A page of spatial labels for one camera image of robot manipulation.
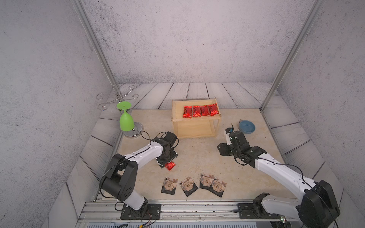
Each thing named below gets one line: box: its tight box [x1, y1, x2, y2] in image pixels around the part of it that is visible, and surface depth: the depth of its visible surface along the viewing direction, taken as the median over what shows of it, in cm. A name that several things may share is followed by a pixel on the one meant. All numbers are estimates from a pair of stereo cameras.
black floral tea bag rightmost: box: [208, 177, 228, 198], surface depth 82 cm
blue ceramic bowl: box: [239, 120, 256, 134], surface depth 110 cm
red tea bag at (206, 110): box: [201, 104, 212, 117], surface depth 91 cm
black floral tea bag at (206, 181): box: [199, 172, 214, 190], surface depth 84 cm
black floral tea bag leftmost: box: [160, 176, 179, 196], surface depth 83 cm
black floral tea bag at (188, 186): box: [178, 176, 199, 198], surface depth 83 cm
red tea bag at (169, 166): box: [164, 161, 176, 171], surface depth 89 cm
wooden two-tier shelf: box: [171, 97, 222, 139], surface depth 103 cm
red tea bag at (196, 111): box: [192, 105, 202, 118], surface depth 91 cm
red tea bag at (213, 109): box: [209, 103, 220, 117], surface depth 90 cm
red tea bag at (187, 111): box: [182, 105, 193, 119], surface depth 91 cm
